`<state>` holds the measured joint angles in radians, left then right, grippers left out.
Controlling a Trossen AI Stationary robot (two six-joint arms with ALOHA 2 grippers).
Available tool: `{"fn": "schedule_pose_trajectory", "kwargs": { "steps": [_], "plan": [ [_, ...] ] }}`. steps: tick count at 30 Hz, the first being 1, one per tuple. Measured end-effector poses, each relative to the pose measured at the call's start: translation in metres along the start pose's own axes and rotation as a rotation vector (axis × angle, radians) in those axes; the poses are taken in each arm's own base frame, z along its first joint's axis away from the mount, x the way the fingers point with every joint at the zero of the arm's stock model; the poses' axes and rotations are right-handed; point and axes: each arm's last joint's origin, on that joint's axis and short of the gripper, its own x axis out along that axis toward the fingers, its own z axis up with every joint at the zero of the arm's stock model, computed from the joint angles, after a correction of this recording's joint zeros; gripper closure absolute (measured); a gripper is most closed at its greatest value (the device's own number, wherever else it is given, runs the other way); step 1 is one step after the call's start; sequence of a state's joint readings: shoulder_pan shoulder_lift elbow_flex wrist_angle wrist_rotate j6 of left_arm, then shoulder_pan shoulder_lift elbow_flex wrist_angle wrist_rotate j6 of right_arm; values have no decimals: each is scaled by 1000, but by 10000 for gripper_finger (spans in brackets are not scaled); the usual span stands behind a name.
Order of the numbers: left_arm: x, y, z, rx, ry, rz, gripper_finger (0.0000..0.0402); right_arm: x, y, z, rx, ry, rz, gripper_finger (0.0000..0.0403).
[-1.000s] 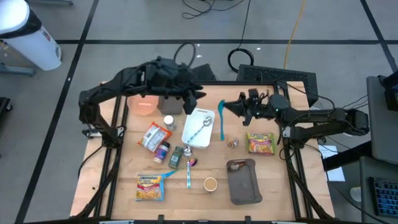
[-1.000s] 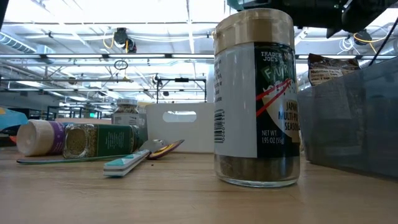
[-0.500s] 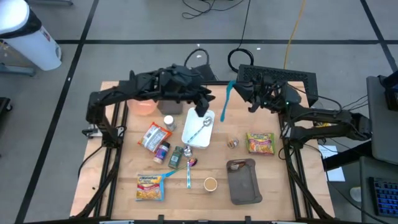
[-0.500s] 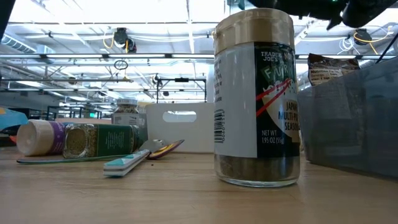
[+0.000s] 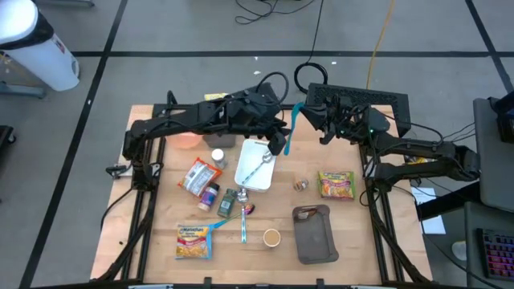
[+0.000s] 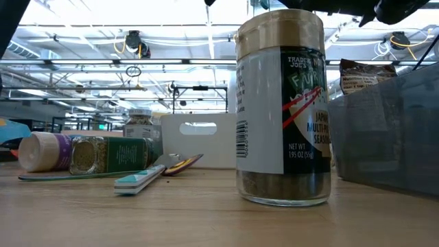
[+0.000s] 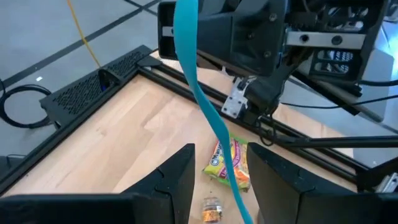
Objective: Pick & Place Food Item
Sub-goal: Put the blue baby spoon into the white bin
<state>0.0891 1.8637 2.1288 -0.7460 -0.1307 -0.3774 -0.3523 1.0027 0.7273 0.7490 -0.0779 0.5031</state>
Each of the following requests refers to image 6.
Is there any brown orange snack bag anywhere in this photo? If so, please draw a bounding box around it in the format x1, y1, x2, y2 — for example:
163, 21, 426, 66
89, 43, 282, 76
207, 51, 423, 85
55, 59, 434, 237
338, 58, 399, 96

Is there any furikake jar gold lid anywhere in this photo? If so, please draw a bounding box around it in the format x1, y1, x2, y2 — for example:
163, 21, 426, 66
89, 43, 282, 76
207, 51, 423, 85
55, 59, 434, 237
234, 9, 333, 208

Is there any white lid seasoning jar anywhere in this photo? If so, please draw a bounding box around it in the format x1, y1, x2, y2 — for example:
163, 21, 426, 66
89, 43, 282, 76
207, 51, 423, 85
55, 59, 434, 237
122, 108, 155, 140

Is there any white plastic bin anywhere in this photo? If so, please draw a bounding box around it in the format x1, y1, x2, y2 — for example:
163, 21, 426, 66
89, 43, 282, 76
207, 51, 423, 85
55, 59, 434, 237
160, 113, 238, 170

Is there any small silver metal object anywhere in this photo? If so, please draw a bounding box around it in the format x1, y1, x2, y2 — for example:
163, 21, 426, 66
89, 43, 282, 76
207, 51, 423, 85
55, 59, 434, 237
153, 153, 182, 169

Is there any green label spice jar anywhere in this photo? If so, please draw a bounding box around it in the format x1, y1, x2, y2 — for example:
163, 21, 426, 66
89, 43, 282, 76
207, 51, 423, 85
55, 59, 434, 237
68, 135, 164, 176

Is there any teal white toothbrush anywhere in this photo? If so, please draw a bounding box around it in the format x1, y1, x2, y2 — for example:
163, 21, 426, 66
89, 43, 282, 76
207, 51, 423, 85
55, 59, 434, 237
113, 164, 166, 196

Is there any gray translucent plastic bin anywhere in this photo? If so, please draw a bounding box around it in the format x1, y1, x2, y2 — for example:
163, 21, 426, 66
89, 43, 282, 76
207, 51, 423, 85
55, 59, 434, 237
327, 62, 439, 197

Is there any purple label spice jar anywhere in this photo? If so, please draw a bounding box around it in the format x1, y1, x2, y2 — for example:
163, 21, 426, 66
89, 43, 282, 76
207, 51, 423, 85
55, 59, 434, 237
18, 132, 73, 174

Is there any blue ramen noodle packet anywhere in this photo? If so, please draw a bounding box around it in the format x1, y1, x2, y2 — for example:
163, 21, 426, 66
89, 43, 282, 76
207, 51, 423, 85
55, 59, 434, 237
0, 118, 32, 145

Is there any black ceiling cord reel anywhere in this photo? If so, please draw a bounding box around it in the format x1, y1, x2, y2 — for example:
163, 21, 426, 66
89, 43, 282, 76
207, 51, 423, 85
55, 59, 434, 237
389, 30, 433, 61
123, 30, 152, 59

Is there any black metal rig frame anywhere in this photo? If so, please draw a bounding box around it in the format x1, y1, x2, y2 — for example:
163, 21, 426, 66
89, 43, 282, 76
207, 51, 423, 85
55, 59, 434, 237
171, 84, 230, 115

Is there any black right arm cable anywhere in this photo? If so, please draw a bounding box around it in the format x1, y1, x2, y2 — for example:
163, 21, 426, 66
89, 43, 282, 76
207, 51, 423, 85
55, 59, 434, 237
412, 43, 439, 71

